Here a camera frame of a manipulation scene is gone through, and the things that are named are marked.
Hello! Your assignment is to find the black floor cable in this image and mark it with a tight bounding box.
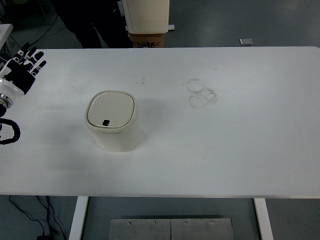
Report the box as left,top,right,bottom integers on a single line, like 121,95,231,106
8,195,66,240

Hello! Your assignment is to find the white table leg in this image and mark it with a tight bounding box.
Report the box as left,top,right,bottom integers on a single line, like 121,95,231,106
253,198,274,240
68,196,89,240

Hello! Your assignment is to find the large cream bin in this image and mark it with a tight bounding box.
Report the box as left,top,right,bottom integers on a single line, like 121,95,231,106
122,0,175,35

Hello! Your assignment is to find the cream trash can lid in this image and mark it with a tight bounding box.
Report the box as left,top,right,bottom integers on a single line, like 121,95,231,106
87,91,135,129

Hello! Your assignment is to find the cream trash can body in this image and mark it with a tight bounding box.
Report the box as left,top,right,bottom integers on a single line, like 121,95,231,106
85,89,142,153

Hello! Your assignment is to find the black looped cable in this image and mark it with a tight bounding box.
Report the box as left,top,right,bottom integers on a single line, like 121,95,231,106
0,118,21,146

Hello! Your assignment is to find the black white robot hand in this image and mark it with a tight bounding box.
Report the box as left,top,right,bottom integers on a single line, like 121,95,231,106
0,43,47,97

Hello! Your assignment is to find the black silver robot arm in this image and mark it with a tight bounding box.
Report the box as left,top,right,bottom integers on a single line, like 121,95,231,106
0,42,47,116

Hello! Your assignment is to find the person in dark trousers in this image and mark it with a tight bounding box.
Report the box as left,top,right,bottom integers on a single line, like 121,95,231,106
51,0,133,49

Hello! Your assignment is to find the grey floor plate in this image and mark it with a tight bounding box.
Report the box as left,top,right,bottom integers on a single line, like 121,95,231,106
239,38,254,46

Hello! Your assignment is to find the brown cardboard box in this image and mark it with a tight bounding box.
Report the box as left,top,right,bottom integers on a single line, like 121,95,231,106
128,33,165,48

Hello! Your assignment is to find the white left table leg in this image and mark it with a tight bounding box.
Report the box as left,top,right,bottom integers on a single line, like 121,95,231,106
68,196,89,240

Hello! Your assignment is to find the white right table leg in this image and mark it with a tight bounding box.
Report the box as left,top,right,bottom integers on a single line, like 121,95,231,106
253,198,274,240

